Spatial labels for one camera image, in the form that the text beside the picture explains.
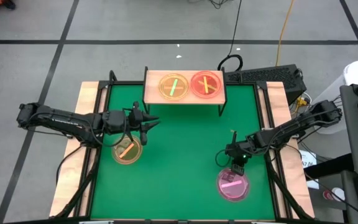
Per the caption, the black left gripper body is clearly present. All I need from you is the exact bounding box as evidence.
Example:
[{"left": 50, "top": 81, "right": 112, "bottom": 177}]
[{"left": 128, "top": 101, "right": 148, "bottom": 146}]

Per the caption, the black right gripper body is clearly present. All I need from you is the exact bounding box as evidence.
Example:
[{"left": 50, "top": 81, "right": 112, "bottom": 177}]
[{"left": 225, "top": 131, "right": 252, "bottom": 166}]

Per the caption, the pink translucent plate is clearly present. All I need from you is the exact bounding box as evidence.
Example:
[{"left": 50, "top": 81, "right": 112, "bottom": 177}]
[{"left": 216, "top": 167, "right": 250, "bottom": 202}]

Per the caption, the green translucent plate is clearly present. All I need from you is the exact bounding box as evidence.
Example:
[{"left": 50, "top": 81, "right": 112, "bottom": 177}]
[{"left": 158, "top": 73, "right": 190, "bottom": 101}]

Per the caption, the amber translucent plate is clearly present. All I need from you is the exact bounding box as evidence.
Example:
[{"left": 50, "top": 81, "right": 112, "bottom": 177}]
[{"left": 190, "top": 70, "right": 223, "bottom": 99}]

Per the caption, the wooden shelf with black legs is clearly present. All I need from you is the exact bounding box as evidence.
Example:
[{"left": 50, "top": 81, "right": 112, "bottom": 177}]
[{"left": 142, "top": 66, "right": 228, "bottom": 118}]

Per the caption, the orange plate with red stripe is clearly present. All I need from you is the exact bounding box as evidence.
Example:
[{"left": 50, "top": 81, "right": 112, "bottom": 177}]
[{"left": 111, "top": 135, "right": 144, "bottom": 166}]

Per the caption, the green table mat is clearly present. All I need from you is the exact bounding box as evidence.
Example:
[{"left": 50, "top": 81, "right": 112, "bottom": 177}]
[{"left": 90, "top": 84, "right": 276, "bottom": 220}]

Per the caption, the white paper sheet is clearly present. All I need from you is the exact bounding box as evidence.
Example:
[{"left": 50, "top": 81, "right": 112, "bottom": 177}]
[{"left": 300, "top": 150, "right": 318, "bottom": 169}]

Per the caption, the black vented computer box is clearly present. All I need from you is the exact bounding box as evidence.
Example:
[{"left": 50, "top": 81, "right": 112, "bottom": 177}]
[{"left": 225, "top": 64, "right": 307, "bottom": 105}]

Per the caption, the red and white round item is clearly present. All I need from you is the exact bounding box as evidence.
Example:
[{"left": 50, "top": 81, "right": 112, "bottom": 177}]
[{"left": 323, "top": 187, "right": 346, "bottom": 202}]

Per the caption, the black aluminium table frame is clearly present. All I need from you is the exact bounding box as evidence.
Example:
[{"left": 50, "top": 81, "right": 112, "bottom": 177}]
[{"left": 50, "top": 70, "right": 315, "bottom": 222}]

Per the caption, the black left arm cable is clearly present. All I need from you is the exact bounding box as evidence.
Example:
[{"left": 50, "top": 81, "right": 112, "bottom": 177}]
[{"left": 55, "top": 143, "right": 88, "bottom": 186}]

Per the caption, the black floor cable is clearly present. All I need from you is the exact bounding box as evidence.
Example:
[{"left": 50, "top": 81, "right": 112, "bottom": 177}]
[{"left": 217, "top": 0, "right": 244, "bottom": 72}]

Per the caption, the yellow floor cable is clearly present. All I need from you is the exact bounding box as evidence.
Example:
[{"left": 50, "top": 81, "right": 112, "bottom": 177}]
[{"left": 275, "top": 0, "right": 296, "bottom": 67}]

